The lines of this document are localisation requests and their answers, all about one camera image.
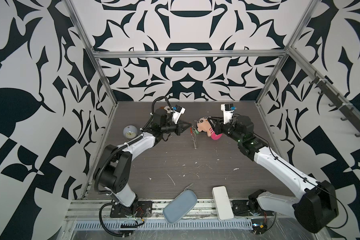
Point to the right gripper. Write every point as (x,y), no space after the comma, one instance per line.
(220,126)

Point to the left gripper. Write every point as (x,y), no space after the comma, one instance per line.
(180,128)

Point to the metal keyring with chain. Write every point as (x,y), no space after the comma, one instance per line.
(194,139)

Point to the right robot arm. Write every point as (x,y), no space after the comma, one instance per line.
(314,204)

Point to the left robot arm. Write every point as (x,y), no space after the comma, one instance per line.
(112,173)

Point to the pink plush doll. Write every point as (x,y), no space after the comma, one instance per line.
(202,125)

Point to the brown white plush toy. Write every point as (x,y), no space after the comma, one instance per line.
(168,109)

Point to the white dome timer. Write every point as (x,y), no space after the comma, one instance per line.
(130,132)

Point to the white rectangular box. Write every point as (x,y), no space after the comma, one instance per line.
(222,203)

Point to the grey glasses case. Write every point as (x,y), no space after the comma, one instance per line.
(180,206)

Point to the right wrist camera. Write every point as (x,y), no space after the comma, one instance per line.
(228,112)

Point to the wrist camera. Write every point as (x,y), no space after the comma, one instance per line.
(228,112)
(177,111)

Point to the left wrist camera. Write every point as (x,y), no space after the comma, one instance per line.
(177,111)

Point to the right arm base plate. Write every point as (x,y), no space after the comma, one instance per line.
(240,208)

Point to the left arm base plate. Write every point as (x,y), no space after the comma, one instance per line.
(138,209)

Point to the wall hook rack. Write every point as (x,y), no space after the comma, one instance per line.
(338,101)

